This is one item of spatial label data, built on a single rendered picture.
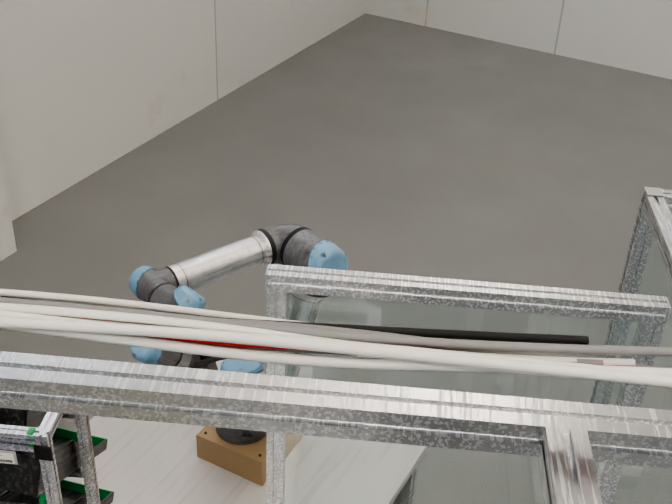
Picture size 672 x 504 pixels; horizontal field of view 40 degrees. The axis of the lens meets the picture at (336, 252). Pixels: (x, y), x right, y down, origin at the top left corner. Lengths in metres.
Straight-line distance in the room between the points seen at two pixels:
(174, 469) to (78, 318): 1.69
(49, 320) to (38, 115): 4.53
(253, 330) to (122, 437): 1.84
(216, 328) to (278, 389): 0.11
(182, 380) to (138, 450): 1.69
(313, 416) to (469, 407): 0.17
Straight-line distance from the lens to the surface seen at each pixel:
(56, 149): 5.71
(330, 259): 2.27
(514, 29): 8.35
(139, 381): 1.07
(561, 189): 6.06
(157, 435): 2.80
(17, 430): 1.70
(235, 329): 0.99
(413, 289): 1.41
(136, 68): 6.12
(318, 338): 0.99
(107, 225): 5.44
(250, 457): 2.59
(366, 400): 1.04
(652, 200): 1.76
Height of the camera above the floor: 2.79
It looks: 33 degrees down
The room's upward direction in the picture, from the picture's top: 3 degrees clockwise
